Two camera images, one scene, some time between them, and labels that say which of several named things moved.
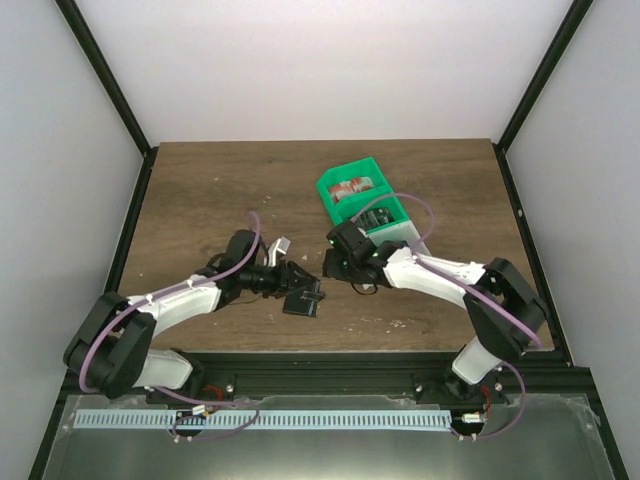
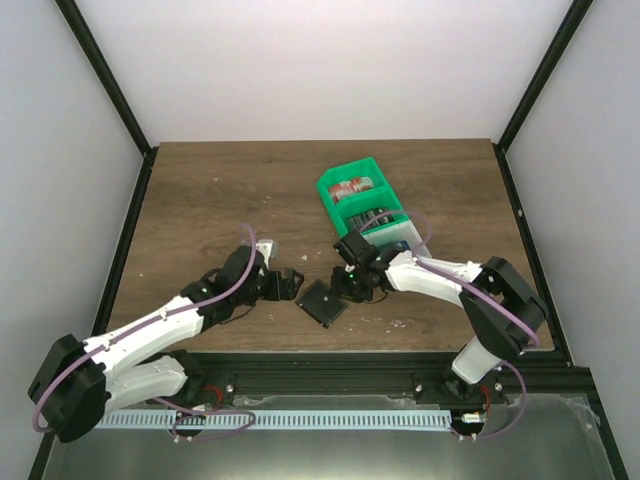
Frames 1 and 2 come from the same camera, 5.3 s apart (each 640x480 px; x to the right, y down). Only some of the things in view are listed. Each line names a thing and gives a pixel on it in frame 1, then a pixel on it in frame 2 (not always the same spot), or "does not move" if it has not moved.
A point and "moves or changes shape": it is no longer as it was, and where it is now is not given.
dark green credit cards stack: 373,218 does not move
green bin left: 352,183 does not move
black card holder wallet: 302,302 moves or changes shape
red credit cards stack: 351,185 does not move
